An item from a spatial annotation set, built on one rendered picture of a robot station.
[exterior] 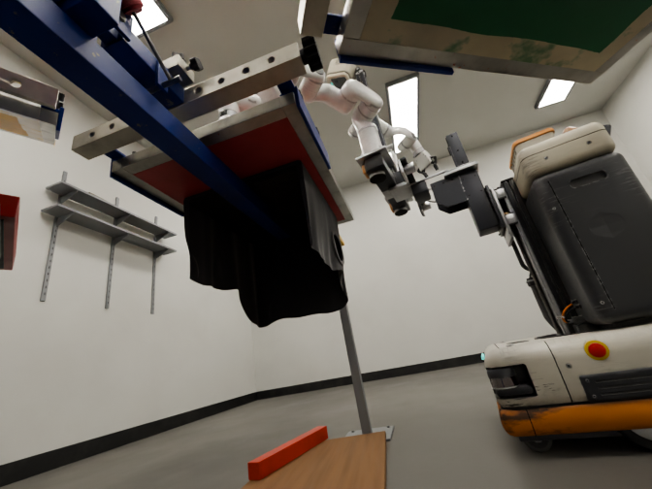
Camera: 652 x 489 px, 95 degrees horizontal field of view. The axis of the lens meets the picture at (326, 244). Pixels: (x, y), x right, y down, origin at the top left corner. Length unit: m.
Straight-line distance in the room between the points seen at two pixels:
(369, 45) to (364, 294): 3.98
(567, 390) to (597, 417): 0.08
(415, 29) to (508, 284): 4.10
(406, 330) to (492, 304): 1.17
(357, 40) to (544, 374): 0.98
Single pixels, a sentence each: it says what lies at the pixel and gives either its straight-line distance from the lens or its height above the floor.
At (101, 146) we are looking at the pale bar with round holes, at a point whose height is 0.99.
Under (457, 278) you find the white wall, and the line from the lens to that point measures 4.54.
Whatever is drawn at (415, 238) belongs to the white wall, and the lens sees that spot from 4.67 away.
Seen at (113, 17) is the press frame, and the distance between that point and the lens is 0.74.
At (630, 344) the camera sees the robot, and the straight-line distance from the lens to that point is 1.13.
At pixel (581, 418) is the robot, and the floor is 0.09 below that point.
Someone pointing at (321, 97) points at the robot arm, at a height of 1.46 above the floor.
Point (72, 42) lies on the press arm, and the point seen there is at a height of 0.87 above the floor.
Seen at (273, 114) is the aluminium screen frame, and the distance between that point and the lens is 0.87.
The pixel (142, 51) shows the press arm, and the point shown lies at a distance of 0.86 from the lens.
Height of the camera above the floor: 0.33
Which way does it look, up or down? 21 degrees up
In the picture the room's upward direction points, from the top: 10 degrees counter-clockwise
